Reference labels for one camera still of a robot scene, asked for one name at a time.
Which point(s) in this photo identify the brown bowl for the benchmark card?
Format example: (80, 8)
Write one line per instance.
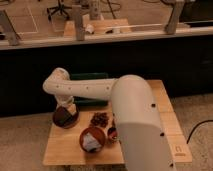
(96, 133)

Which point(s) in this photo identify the dark eraser block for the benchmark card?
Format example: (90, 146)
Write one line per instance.
(63, 116)

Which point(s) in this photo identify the green plastic bin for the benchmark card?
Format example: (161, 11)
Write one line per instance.
(85, 102)

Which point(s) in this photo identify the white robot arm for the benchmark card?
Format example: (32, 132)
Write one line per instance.
(144, 144)

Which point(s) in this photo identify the purple bowl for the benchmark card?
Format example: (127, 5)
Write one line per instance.
(70, 123)

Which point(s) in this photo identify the office chair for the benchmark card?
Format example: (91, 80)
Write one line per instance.
(61, 8)

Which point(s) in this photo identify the small dark cup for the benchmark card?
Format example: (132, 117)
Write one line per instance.
(112, 134)

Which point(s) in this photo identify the bunch of dark grapes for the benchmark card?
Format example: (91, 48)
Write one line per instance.
(100, 119)

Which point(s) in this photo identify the white cloth in bowl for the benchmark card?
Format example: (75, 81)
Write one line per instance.
(89, 142)

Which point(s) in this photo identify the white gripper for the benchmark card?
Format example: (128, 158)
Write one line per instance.
(72, 109)

